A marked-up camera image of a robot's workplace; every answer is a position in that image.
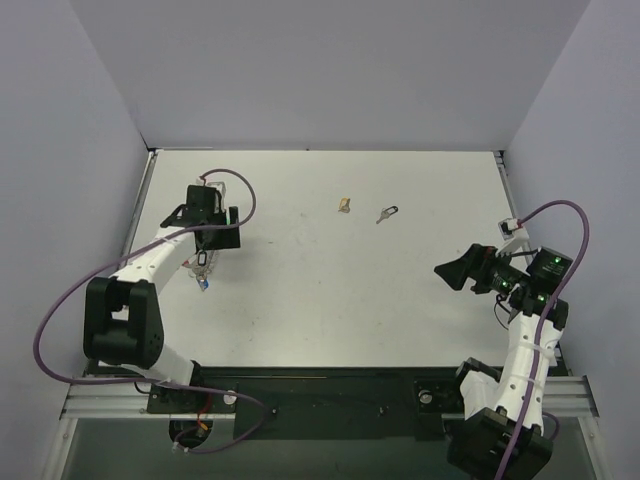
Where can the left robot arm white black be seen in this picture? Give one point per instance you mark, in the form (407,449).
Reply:
(123,323)

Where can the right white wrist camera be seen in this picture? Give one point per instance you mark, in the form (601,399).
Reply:
(515,237)

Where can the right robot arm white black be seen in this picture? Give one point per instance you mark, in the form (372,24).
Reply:
(502,433)

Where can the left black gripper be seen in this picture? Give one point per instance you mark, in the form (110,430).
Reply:
(208,238)

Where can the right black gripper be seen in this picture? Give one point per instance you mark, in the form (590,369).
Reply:
(480,268)

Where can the key with black ring tag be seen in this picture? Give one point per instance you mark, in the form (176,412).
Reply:
(386,213)

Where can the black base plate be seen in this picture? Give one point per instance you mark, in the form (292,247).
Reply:
(366,403)

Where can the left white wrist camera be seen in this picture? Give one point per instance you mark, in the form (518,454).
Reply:
(219,187)

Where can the key with blue tag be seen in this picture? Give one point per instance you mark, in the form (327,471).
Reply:
(203,283)

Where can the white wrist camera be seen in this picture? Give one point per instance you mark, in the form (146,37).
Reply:
(219,187)
(515,237)

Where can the aluminium frame rail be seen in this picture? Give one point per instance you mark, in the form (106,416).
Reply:
(564,397)

